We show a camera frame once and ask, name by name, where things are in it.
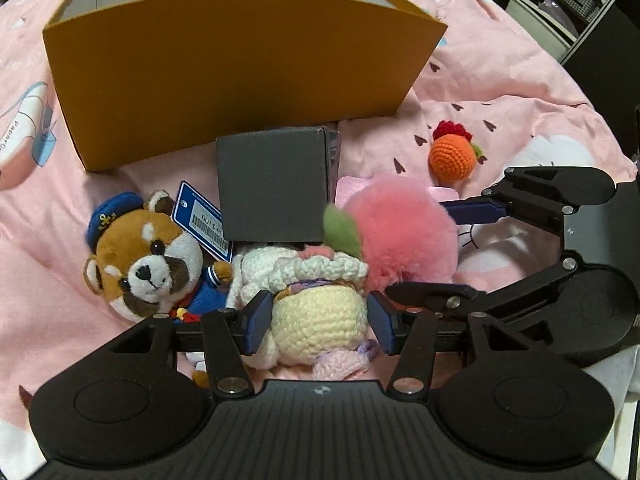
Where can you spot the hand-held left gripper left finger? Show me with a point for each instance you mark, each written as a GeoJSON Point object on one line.
{"type": "Point", "coordinates": [257, 322]}

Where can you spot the orange crochet fruit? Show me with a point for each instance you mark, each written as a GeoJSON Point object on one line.
{"type": "Point", "coordinates": [452, 157]}

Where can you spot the pink pouch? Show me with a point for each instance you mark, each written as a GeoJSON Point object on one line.
{"type": "Point", "coordinates": [350, 187]}

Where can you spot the pink fluffy peach pom-pom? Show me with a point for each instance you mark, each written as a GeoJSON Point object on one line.
{"type": "Point", "coordinates": [405, 230]}

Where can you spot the red panda plush toy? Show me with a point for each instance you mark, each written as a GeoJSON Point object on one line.
{"type": "Point", "coordinates": [145, 260]}

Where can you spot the white plastic bin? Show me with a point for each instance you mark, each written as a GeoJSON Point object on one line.
{"type": "Point", "coordinates": [535, 25]}

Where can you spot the orange cardboard box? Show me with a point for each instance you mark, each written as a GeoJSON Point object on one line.
{"type": "Point", "coordinates": [225, 70]}

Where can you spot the dark grey box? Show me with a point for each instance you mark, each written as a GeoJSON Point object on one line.
{"type": "Point", "coordinates": [270, 185]}

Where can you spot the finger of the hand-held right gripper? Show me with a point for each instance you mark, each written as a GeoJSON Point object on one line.
{"type": "Point", "coordinates": [440, 295]}
{"type": "Point", "coordinates": [475, 210]}

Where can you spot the cream crochet doll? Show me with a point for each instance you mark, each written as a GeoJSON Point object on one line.
{"type": "Point", "coordinates": [315, 315]}

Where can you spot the dark shelf unit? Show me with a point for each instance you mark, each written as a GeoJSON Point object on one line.
{"type": "Point", "coordinates": [610, 35]}

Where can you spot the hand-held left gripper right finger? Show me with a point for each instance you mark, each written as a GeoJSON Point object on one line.
{"type": "Point", "coordinates": [382, 322]}

